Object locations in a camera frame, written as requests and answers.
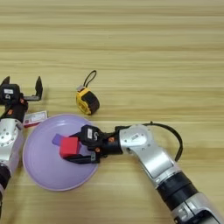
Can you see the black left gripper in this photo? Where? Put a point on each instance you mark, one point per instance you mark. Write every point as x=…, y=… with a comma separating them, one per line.
x=18, y=109

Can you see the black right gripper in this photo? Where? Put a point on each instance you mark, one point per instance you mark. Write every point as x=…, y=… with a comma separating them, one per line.
x=110, y=145

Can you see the red cube block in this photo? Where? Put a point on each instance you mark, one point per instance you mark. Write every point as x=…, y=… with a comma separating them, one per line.
x=69, y=147

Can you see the small white card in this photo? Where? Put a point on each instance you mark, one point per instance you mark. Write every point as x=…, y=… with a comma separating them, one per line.
x=36, y=117

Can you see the lilac round plate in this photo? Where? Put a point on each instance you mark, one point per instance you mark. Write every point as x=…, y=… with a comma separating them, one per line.
x=43, y=169

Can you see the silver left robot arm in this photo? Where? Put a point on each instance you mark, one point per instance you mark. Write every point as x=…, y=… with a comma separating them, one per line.
x=8, y=140

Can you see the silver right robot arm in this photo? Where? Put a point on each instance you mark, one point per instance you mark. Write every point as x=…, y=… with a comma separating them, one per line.
x=148, y=151

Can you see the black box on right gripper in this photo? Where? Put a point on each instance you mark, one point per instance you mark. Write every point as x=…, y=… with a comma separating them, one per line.
x=90, y=135

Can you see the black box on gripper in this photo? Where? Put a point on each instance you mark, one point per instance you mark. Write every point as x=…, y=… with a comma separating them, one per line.
x=5, y=97
x=90, y=135

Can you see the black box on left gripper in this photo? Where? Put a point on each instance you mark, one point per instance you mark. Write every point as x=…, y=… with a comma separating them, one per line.
x=5, y=97

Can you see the purple rectangular block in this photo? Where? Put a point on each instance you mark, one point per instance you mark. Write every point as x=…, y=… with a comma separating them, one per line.
x=57, y=139

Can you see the yellow black tape measure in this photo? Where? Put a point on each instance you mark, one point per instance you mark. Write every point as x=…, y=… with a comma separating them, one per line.
x=87, y=102

